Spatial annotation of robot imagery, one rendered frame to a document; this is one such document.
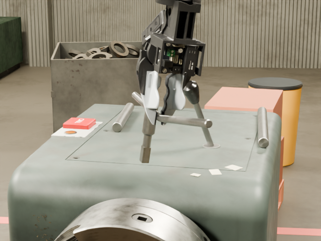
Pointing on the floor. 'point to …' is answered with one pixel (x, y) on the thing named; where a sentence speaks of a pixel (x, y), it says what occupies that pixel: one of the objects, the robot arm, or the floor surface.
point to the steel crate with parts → (92, 76)
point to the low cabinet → (10, 44)
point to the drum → (288, 85)
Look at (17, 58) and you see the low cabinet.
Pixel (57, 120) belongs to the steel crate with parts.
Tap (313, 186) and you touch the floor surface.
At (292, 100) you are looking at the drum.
